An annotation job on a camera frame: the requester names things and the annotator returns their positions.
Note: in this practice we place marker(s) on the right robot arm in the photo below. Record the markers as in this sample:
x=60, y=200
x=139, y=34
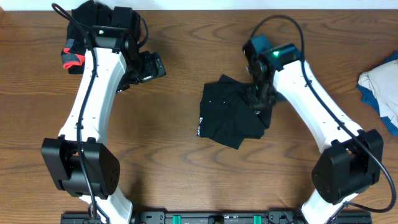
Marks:
x=349, y=156

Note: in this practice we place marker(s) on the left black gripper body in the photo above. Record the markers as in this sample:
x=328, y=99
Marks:
x=142, y=69

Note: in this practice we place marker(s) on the black base rail green clamps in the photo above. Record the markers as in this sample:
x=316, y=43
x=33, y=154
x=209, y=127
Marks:
x=270, y=217

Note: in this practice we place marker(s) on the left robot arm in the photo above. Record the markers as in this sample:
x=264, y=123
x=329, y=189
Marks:
x=78, y=160

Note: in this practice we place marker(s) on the black shirt with white logo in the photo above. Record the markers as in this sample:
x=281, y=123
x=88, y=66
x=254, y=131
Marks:
x=225, y=116

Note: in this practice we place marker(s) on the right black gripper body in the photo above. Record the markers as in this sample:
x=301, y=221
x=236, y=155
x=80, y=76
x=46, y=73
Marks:
x=262, y=96

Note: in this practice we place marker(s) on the blue shirt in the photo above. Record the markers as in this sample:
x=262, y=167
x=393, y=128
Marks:
x=369, y=99

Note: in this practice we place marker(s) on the folded black garment orange trim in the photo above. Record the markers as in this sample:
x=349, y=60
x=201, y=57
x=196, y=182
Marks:
x=88, y=14

